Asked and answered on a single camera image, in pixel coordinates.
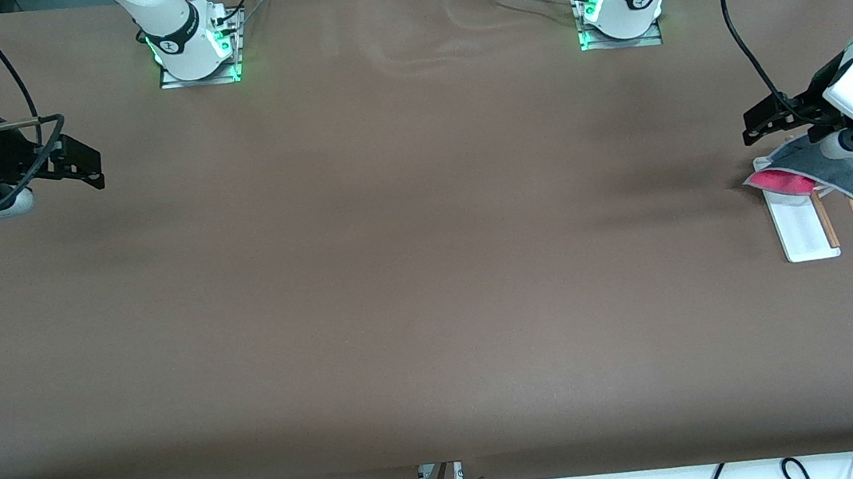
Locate brown table cover sheet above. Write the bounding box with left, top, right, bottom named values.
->
left=0, top=0, right=853, bottom=479

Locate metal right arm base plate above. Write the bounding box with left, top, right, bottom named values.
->
left=153, top=12, right=245, bottom=91

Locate grey towel with pink underside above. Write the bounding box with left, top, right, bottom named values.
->
left=738, top=129, right=853, bottom=216

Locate white and wooden towel rack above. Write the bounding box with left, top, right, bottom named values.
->
left=755, top=147, right=853, bottom=267

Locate looped black floor cable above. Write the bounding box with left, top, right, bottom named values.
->
left=779, top=454, right=814, bottom=479

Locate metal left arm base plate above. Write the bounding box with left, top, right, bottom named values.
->
left=575, top=0, right=665, bottom=54

